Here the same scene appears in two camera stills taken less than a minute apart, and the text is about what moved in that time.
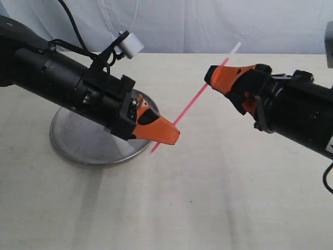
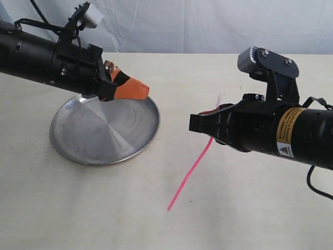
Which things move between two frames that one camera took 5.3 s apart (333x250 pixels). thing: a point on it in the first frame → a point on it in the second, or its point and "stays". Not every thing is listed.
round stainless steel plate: [82, 139] stays
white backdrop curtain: [183, 26] stays
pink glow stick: [199, 95] → [202, 155]
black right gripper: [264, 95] → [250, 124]
